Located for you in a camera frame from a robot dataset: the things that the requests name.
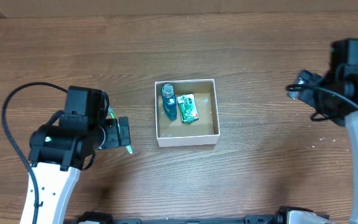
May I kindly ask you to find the green toothbrush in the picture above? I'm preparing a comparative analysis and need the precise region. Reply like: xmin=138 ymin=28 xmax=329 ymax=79
xmin=108 ymin=106 xmax=133 ymax=154

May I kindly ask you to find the blue mouthwash bottle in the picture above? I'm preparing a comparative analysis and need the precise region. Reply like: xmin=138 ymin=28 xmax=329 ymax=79
xmin=161 ymin=83 xmax=177 ymax=121

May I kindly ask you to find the green floss pack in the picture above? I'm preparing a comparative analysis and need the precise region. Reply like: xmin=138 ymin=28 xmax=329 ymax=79
xmin=177 ymin=93 xmax=199 ymax=123

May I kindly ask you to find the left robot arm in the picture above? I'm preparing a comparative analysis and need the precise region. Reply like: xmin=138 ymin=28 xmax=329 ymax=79
xmin=21 ymin=86 xmax=131 ymax=223

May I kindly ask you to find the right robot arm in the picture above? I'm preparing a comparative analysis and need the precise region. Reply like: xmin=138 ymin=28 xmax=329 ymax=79
xmin=285 ymin=39 xmax=358 ymax=223

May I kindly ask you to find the white cardboard box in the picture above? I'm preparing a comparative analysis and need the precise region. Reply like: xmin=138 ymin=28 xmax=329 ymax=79
xmin=154 ymin=79 xmax=221 ymax=147

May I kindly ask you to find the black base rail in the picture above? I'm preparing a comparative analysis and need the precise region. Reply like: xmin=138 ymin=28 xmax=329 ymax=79
xmin=63 ymin=205 xmax=335 ymax=224

